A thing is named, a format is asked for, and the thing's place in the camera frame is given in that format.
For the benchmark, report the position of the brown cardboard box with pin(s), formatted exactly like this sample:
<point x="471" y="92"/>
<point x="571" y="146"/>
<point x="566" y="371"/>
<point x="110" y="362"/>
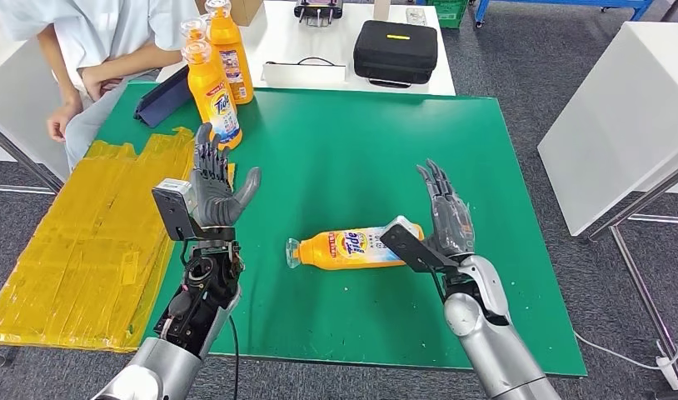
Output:
<point x="245" y="11"/>

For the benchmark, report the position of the person's right hand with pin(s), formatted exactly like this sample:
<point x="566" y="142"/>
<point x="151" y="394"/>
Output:
<point x="60" y="121"/>

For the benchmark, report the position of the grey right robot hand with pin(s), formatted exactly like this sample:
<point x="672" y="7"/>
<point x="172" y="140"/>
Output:
<point x="455" y="226"/>

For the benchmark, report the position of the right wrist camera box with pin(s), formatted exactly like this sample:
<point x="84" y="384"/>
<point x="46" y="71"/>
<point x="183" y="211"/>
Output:
<point x="411" y="248"/>

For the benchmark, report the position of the black carrying case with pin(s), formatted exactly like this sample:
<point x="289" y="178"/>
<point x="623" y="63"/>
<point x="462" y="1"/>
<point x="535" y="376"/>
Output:
<point x="394" y="55"/>

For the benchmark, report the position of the blue tablet case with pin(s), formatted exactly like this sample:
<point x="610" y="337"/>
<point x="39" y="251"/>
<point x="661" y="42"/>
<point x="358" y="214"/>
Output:
<point x="162" y="102"/>

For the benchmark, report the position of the white power strip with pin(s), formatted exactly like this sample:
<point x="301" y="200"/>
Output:
<point x="670" y="375"/>

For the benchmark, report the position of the person's hand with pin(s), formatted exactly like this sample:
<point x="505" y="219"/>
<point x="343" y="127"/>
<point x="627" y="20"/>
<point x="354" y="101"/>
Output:
<point x="99" y="83"/>
<point x="60" y="121"/>

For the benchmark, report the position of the person's left forearm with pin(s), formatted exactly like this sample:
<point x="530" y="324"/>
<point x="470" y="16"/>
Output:
<point x="146" y="58"/>

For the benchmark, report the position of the person's right forearm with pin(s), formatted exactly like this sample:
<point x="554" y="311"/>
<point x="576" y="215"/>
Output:
<point x="60" y="72"/>

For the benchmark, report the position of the green table mat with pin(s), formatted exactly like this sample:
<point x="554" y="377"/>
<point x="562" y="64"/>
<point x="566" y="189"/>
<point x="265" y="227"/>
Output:
<point x="344" y="154"/>

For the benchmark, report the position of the green plastic crate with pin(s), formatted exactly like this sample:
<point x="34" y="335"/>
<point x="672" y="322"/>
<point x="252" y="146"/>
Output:
<point x="448" y="15"/>

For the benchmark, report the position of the beige wooden block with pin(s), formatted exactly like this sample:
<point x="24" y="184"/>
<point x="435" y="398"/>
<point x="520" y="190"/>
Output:
<point x="382" y="9"/>

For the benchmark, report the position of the orange detergent bottle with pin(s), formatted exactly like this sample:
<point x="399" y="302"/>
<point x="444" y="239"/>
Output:
<point x="212" y="99"/>
<point x="194" y="33"/>
<point x="234" y="60"/>
<point x="344" y="248"/>

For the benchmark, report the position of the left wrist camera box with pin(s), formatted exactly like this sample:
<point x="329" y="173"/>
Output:
<point x="173" y="210"/>

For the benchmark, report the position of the person's left hand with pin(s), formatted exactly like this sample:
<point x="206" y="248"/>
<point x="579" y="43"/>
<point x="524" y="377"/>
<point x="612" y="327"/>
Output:
<point x="99" y="83"/>

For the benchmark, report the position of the white seat with metal legs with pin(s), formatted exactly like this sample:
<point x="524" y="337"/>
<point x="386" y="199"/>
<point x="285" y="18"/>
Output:
<point x="19" y="94"/>

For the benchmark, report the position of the blue metal rack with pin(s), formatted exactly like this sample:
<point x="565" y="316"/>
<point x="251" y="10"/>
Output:
<point x="543" y="2"/>

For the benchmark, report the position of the yellow taped cardboard sheet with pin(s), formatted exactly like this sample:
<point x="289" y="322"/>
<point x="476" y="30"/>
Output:
<point x="68" y="265"/>

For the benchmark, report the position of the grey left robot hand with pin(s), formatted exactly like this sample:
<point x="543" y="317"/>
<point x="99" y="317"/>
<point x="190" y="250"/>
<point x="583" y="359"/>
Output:
<point x="212" y="198"/>

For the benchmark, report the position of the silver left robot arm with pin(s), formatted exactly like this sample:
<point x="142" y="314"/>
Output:
<point x="201" y="303"/>

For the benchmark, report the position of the black controller device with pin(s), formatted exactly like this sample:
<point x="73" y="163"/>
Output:
<point x="318" y="9"/>

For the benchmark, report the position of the white side table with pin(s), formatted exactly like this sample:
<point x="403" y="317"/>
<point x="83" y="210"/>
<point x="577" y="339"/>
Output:
<point x="620" y="121"/>

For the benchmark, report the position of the person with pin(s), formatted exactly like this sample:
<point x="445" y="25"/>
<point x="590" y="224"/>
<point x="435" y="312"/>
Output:
<point x="107" y="27"/>

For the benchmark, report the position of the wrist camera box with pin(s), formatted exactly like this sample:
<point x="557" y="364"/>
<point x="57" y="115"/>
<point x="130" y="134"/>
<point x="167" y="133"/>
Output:
<point x="173" y="210"/>
<point x="411" y="248"/>

